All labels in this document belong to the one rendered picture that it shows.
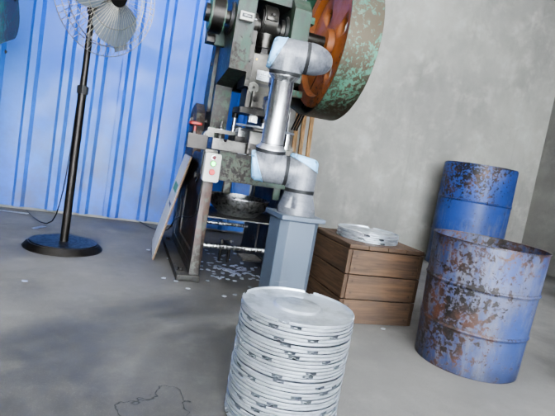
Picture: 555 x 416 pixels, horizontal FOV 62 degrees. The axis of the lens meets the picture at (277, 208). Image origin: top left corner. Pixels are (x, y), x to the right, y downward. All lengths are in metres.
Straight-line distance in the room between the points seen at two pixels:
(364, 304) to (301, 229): 0.52
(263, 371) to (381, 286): 1.09
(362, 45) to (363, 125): 1.81
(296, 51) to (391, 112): 2.61
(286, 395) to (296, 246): 0.77
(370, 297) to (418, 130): 2.56
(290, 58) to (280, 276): 0.80
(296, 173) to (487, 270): 0.75
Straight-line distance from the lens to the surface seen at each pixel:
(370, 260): 2.06
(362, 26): 2.42
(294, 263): 1.80
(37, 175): 3.68
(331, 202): 4.06
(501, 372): 1.92
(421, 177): 4.49
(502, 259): 1.77
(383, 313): 2.18
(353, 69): 2.42
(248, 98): 2.50
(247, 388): 1.18
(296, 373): 1.13
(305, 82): 2.93
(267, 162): 1.76
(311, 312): 1.18
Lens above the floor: 0.65
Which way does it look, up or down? 6 degrees down
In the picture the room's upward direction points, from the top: 10 degrees clockwise
